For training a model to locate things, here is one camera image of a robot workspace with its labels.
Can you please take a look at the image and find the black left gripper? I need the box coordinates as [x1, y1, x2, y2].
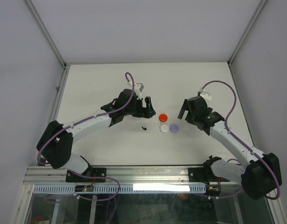
[124, 96, 155, 119]

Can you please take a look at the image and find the orange earbud charging case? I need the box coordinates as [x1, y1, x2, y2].
[158, 113, 168, 123]

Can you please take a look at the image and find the purple earbud charging case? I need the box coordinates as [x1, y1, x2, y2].
[170, 124, 179, 133]

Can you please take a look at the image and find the white earbud charging case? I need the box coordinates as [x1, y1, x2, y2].
[159, 124, 170, 133]

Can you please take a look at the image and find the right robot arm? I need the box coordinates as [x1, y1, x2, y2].
[178, 96, 282, 200]

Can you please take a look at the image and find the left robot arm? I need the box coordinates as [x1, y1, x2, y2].
[36, 89, 156, 181]

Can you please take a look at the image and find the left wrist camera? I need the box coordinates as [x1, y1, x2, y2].
[127, 81, 144, 99]

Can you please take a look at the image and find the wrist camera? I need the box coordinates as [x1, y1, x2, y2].
[198, 88, 212, 101]
[127, 81, 144, 99]

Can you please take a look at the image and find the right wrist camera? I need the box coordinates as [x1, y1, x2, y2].
[198, 88, 212, 101]

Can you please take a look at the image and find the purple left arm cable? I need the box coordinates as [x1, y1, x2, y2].
[36, 72, 136, 166]

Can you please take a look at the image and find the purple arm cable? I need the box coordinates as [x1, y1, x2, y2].
[200, 80, 282, 199]
[36, 72, 136, 166]

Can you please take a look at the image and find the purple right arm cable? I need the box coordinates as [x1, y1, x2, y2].
[200, 80, 282, 199]

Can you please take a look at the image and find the aluminium mounting rail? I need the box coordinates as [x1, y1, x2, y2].
[23, 166, 205, 184]

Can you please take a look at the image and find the white slotted cable duct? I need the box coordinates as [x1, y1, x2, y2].
[34, 183, 206, 195]

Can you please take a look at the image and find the aluminium enclosure frame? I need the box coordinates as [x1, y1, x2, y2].
[8, 0, 287, 224]

